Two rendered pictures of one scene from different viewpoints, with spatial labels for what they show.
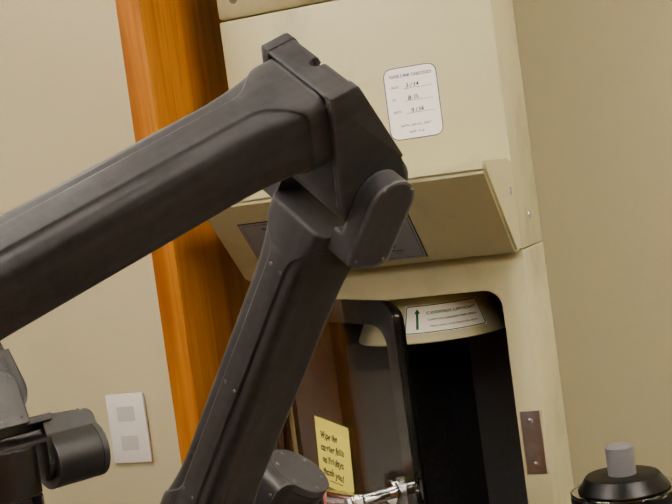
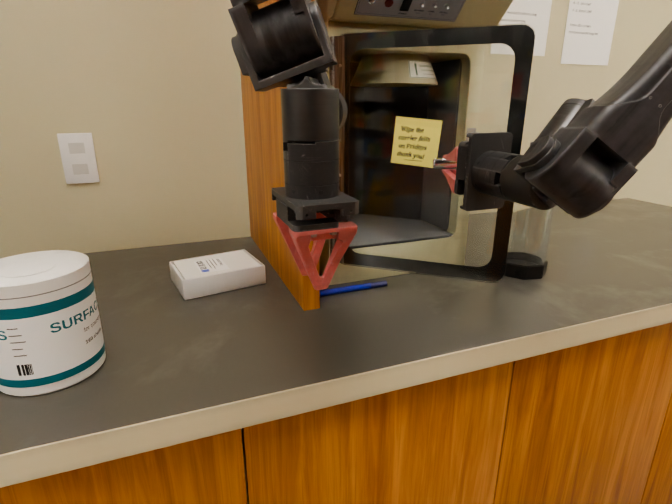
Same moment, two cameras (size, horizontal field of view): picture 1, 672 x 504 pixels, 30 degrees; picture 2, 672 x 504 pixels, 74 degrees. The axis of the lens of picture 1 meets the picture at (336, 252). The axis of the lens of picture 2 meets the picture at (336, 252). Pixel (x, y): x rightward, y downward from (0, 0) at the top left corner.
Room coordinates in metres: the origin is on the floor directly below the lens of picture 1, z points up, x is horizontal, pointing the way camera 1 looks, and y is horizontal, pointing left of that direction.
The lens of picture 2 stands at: (0.85, 0.64, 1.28)
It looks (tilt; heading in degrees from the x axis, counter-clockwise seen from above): 19 degrees down; 318
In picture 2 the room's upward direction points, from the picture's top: straight up
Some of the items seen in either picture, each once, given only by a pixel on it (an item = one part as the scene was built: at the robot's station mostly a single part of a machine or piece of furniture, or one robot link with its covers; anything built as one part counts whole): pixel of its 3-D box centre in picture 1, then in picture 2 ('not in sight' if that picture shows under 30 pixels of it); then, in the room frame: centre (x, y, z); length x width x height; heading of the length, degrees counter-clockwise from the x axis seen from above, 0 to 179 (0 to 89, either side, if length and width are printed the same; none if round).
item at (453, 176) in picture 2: not in sight; (464, 164); (1.20, 0.06, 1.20); 0.09 x 0.07 x 0.07; 159
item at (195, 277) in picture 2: not in sight; (217, 272); (1.63, 0.25, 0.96); 0.16 x 0.12 x 0.04; 78
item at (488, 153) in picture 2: not in sight; (498, 174); (1.14, 0.09, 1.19); 0.07 x 0.07 x 0.10; 69
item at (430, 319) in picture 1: (432, 309); not in sight; (1.49, -0.11, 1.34); 0.18 x 0.18 x 0.05
